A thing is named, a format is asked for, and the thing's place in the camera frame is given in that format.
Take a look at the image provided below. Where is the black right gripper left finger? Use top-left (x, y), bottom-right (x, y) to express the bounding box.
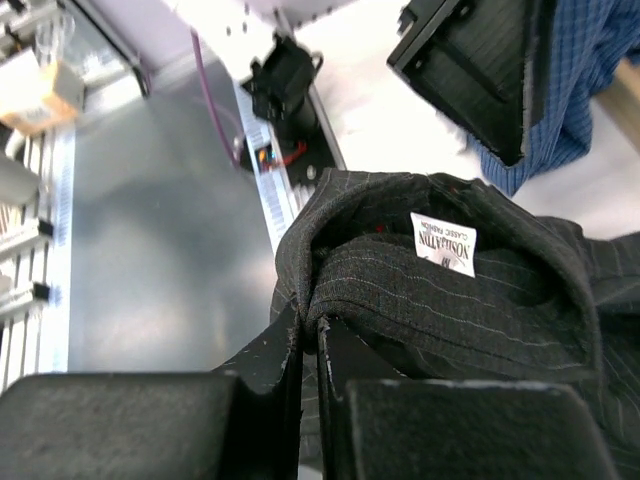
top-left (1, 306), bottom-right (302, 479)

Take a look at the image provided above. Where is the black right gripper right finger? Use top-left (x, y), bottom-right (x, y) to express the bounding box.
top-left (317, 319), bottom-right (618, 479)

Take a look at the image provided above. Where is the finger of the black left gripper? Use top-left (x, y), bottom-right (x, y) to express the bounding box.
top-left (387, 0), bottom-right (555, 166)

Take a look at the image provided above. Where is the black pinstriped shirt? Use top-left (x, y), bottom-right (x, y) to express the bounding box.
top-left (271, 169), bottom-right (639, 479)

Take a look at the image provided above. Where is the blue checked shirt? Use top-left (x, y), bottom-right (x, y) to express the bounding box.
top-left (467, 0), bottom-right (639, 196)

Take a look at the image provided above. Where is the wooden clothes rack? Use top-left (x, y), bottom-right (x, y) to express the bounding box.
top-left (596, 60), bottom-right (640, 149)

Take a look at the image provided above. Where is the aluminium mounting rail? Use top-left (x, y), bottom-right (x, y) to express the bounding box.
top-left (273, 8), bottom-right (346, 202)

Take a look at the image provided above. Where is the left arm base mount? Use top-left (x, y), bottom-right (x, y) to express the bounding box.
top-left (241, 32), bottom-right (312, 168)

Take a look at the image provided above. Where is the slotted grey cable duct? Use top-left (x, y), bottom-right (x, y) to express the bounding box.
top-left (234, 84), bottom-right (299, 253)

